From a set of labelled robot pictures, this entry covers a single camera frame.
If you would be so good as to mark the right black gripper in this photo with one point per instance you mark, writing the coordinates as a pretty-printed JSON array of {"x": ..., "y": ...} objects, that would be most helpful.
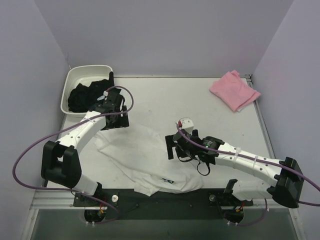
[{"x": 170, "y": 146}]

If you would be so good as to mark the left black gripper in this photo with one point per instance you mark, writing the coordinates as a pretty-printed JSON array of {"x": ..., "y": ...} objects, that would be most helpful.
[{"x": 118, "y": 121}]

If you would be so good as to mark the white t shirt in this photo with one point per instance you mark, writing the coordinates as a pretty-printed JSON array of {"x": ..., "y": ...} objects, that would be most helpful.
[{"x": 140, "y": 153}]

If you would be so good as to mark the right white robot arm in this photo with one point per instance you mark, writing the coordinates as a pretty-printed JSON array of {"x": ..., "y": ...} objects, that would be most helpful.
[{"x": 280, "y": 180}]

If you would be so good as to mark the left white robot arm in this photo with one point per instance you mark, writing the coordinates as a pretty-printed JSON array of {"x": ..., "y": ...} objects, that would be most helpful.
[{"x": 60, "y": 159}]

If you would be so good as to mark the black t shirt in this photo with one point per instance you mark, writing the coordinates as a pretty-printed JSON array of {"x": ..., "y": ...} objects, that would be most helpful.
[{"x": 82, "y": 98}]

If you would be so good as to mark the white plastic bin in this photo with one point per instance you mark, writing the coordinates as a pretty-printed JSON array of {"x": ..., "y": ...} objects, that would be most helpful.
[{"x": 84, "y": 75}]

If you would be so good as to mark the pink folded t shirt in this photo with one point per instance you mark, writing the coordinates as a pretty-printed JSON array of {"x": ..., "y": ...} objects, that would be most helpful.
[{"x": 233, "y": 91}]

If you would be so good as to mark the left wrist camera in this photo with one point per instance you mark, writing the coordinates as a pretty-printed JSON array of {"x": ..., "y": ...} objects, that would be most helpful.
[{"x": 103, "y": 96}]

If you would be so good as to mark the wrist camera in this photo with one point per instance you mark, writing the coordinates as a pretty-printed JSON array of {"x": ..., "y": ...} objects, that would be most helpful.
[
  {"x": 103, "y": 96},
  {"x": 186, "y": 124}
]

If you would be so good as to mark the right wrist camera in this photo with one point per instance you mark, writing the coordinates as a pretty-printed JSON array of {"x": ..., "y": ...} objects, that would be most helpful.
[{"x": 186, "y": 124}]

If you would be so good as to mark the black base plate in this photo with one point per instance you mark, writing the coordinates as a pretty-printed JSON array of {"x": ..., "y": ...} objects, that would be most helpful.
[{"x": 201, "y": 204}]

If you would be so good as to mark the aluminium right side rail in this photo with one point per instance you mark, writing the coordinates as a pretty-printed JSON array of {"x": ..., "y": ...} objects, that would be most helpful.
[{"x": 257, "y": 139}]

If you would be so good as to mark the aluminium rail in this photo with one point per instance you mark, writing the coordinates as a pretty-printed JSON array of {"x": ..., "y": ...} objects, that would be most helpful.
[
  {"x": 257, "y": 139},
  {"x": 64, "y": 200}
]

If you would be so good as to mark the aluminium front rail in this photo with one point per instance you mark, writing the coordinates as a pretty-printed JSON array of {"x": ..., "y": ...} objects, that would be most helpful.
[{"x": 64, "y": 200}]

